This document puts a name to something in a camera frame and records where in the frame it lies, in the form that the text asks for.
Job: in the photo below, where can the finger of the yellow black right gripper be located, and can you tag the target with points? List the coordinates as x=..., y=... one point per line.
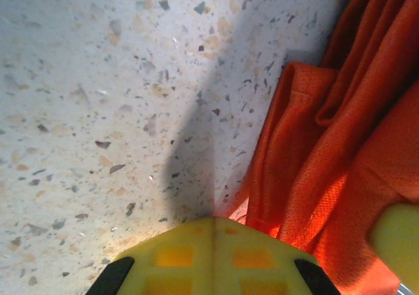
x=399, y=242

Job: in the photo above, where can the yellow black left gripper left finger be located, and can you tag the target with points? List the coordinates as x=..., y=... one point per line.
x=176, y=269

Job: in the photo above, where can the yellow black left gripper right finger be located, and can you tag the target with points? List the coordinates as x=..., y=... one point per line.
x=255, y=269

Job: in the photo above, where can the orange t-shirt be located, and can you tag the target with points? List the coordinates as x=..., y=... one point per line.
x=327, y=128

